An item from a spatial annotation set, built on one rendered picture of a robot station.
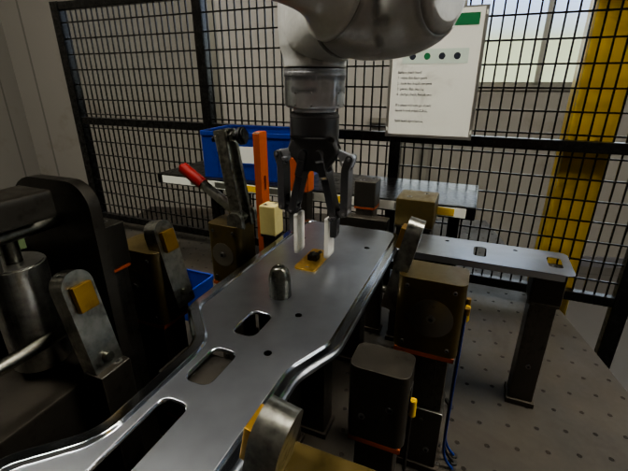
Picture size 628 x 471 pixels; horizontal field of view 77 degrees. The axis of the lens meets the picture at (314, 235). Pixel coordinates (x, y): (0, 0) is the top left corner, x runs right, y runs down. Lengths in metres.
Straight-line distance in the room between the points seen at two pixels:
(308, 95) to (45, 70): 3.27
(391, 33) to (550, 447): 0.72
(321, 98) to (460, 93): 0.60
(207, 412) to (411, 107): 0.92
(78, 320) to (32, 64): 3.39
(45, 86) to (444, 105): 3.17
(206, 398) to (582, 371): 0.85
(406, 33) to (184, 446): 0.42
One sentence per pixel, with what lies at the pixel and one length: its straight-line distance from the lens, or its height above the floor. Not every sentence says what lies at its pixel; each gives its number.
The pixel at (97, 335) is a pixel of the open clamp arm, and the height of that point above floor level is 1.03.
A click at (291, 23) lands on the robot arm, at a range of 0.57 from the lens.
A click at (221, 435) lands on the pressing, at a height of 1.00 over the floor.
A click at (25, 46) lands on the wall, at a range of 3.82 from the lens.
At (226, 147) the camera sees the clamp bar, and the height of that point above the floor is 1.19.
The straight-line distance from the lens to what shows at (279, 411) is 0.26.
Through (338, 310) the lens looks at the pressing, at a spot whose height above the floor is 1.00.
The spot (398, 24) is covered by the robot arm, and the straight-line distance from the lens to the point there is 0.42.
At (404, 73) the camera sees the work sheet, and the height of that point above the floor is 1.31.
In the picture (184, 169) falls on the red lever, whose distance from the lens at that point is 0.76.
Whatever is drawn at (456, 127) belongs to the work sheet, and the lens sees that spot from 1.12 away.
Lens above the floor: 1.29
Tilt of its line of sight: 22 degrees down
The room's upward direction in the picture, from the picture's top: straight up
